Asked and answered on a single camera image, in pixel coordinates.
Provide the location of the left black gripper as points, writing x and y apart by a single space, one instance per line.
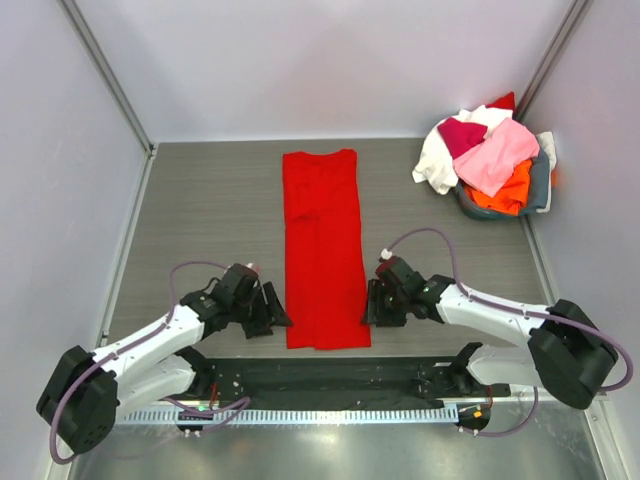
279 317

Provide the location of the white slotted cable duct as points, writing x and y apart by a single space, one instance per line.
170 415

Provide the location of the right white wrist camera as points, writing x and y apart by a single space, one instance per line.
387 255

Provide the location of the aluminium frame post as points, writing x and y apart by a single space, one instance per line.
569 24
90 43

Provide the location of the right aluminium frame post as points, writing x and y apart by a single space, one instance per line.
569 24

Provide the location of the red t shirt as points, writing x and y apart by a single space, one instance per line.
325 280

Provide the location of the grey laundry basket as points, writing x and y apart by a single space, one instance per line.
474 211

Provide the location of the left aluminium frame post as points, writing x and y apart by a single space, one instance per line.
90 43

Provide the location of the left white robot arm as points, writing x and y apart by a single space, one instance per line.
89 391

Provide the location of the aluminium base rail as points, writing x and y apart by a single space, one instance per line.
526 393

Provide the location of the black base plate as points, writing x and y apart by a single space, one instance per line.
338 384

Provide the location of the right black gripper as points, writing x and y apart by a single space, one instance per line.
385 305

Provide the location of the orange t shirt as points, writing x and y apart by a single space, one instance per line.
513 195

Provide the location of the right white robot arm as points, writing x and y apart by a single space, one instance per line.
556 347

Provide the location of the magenta t shirt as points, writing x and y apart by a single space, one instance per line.
459 137

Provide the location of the pink t shirt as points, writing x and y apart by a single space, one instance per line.
488 166

